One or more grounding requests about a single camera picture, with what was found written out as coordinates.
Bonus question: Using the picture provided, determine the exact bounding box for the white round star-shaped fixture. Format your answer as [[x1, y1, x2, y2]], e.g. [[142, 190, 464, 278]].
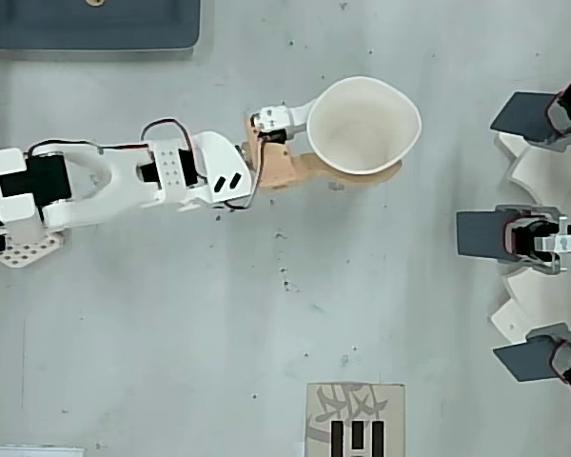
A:
[[489, 130, 571, 348]]

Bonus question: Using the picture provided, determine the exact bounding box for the red and black arm cable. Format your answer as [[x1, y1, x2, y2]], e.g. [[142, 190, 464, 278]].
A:
[[26, 139, 154, 156]]

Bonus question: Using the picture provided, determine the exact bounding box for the dark grey flat paddle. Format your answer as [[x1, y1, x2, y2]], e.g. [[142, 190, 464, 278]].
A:
[[492, 338, 561, 384], [489, 91, 561, 144], [456, 210, 508, 261]]

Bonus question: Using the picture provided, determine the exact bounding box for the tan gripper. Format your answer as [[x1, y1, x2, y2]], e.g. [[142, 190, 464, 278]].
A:
[[240, 97, 405, 197]]

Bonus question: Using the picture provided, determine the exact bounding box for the printed grey paper card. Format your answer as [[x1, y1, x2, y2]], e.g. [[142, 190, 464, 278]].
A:
[[305, 382, 406, 457]]

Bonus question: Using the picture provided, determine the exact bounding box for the wrist servo cable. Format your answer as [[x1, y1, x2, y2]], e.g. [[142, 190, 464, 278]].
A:
[[213, 142, 264, 211]]

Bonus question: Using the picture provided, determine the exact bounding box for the dark grey plastic tray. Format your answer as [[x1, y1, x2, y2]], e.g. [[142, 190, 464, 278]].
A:
[[0, 0, 204, 51]]

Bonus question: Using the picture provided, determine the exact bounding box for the looped red black cable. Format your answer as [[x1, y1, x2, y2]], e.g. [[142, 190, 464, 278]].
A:
[[140, 119, 204, 189]]

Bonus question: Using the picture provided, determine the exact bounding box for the white paper cup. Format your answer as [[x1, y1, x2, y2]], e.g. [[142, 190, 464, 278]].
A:
[[306, 75, 423, 175]]

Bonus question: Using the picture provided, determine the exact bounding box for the silver metal bracket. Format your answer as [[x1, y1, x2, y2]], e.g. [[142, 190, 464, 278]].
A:
[[535, 216, 571, 272]]

